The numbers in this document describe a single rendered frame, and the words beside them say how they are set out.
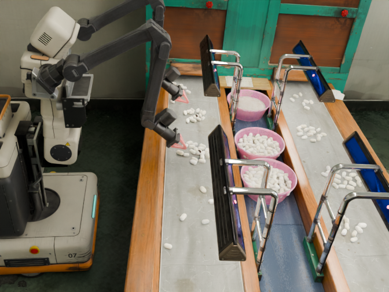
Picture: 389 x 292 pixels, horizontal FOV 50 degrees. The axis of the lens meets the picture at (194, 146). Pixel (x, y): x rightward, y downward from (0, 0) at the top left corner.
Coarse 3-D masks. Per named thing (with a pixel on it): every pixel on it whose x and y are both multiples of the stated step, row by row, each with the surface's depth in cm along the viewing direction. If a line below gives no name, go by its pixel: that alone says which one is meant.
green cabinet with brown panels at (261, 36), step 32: (192, 0) 250; (224, 0) 250; (256, 0) 252; (288, 0) 252; (320, 0) 253; (352, 0) 253; (192, 32) 263; (224, 32) 262; (256, 32) 264; (288, 32) 264; (320, 32) 265; (352, 32) 264; (256, 64) 276; (288, 64) 277; (320, 64) 278
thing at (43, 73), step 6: (42, 66) 175; (48, 66) 171; (54, 66) 168; (42, 72) 169; (48, 72) 168; (54, 72) 168; (36, 78) 166; (42, 78) 168; (48, 78) 168; (54, 78) 169; (60, 78) 170; (42, 84) 167; (48, 84) 170; (54, 84) 170; (60, 84) 173; (48, 90) 169; (54, 90) 172
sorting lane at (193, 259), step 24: (168, 96) 258; (192, 96) 260; (216, 120) 240; (168, 168) 201; (192, 168) 203; (168, 192) 187; (192, 192) 188; (168, 216) 175; (192, 216) 176; (168, 240) 165; (192, 240) 166; (216, 240) 166; (168, 264) 155; (192, 264) 156; (216, 264) 157; (168, 288) 147; (192, 288) 148; (216, 288) 149; (240, 288) 149
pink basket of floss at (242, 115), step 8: (248, 96) 268; (256, 96) 266; (264, 96) 262; (232, 112) 256; (240, 112) 249; (248, 112) 247; (256, 112) 248; (264, 112) 253; (248, 120) 253; (256, 120) 254
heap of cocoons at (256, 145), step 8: (248, 136) 227; (256, 136) 229; (264, 136) 229; (240, 144) 221; (248, 144) 222; (256, 144) 223; (264, 144) 223; (272, 144) 224; (256, 152) 216; (264, 152) 217; (272, 152) 218
